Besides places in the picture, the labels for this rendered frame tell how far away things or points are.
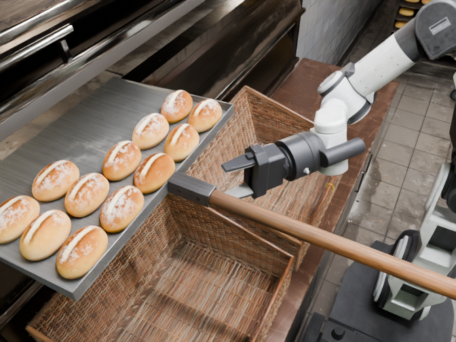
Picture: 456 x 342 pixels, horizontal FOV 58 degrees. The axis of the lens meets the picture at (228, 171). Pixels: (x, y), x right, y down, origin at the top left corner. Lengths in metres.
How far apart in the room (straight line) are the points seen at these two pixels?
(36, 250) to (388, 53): 0.86
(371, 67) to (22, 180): 0.83
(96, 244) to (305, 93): 1.66
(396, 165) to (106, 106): 2.08
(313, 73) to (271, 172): 1.59
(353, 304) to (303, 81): 1.15
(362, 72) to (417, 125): 2.09
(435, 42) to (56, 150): 0.86
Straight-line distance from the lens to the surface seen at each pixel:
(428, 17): 1.05
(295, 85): 2.25
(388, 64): 1.10
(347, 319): 1.85
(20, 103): 0.69
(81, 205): 0.78
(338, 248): 0.72
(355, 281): 1.95
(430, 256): 1.41
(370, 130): 2.02
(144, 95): 1.08
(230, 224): 1.28
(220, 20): 1.46
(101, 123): 1.01
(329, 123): 0.87
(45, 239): 0.75
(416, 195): 2.65
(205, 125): 0.92
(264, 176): 0.81
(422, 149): 2.98
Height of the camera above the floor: 1.77
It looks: 44 degrees down
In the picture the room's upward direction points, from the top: straight up
